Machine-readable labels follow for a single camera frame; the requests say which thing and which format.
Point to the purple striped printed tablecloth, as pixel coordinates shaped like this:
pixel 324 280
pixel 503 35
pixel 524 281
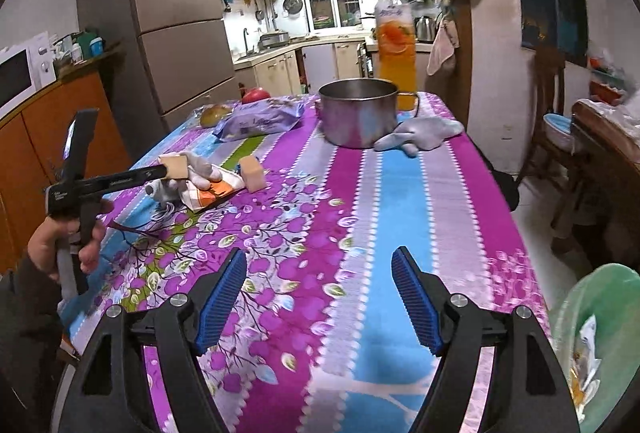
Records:
pixel 325 223

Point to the steel pot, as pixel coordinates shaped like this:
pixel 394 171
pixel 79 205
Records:
pixel 357 118

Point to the person's left forearm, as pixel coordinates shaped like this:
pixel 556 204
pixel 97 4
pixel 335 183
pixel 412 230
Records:
pixel 25 338

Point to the person's left hand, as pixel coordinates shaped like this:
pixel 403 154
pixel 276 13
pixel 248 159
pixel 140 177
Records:
pixel 44 240

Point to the dark wooden chair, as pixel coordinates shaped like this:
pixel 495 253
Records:
pixel 547 88

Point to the brown refrigerator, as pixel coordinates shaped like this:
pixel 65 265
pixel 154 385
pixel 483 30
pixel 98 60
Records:
pixel 165 13

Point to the small grey toy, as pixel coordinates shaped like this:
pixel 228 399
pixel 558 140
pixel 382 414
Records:
pixel 161 192

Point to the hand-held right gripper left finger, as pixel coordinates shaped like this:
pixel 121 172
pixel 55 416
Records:
pixel 222 293

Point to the pink hanging towel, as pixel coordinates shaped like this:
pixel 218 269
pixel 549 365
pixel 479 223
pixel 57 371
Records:
pixel 442 48

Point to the white microwave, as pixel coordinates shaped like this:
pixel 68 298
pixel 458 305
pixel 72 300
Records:
pixel 20 78

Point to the white orange wrapper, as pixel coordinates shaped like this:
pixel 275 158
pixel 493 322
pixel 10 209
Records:
pixel 585 363

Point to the purple wipes packet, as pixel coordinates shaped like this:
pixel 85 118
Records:
pixel 260 118

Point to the steel kettle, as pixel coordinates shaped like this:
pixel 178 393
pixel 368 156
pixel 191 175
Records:
pixel 424 29

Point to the hanging round pan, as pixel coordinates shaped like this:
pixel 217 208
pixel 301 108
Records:
pixel 293 4

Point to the yellow sponge block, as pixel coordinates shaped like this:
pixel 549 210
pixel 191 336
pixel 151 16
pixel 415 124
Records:
pixel 175 165
pixel 252 173

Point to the dark wooden side table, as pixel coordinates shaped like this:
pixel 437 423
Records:
pixel 605 183

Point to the cream kitchen base cabinets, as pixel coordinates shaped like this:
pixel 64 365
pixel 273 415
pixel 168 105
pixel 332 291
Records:
pixel 320 60

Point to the bread bun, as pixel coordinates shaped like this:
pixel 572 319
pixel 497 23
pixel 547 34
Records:
pixel 216 115

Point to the white orange printed carton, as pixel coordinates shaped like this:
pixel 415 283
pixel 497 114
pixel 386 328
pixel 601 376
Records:
pixel 212 195

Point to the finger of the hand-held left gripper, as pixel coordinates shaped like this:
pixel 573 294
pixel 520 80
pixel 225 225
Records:
pixel 132 177

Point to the red bowl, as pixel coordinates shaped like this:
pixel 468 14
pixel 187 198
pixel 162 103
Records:
pixel 606 90

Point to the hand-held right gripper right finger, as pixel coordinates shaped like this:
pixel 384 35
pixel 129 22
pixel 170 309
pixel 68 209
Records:
pixel 415 298

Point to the grey glove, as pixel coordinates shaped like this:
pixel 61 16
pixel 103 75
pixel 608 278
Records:
pixel 422 133

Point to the electric cooking pan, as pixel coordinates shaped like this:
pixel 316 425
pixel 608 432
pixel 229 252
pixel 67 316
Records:
pixel 273 39

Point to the blue plastic basin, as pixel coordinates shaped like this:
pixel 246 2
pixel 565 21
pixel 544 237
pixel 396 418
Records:
pixel 557 130

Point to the small white bottle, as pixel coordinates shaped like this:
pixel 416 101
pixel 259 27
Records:
pixel 77 53

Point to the orange juice bottle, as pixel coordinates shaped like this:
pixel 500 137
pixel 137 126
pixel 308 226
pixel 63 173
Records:
pixel 397 53

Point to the orange wooden cabinet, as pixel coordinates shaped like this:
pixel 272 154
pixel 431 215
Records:
pixel 60 128

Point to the red apple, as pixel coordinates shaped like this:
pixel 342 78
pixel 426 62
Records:
pixel 256 95

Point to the bin with green liner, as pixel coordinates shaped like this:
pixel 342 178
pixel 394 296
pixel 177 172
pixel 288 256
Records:
pixel 615 313

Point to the white plastic bags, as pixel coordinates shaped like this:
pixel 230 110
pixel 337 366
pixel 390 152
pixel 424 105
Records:
pixel 615 115

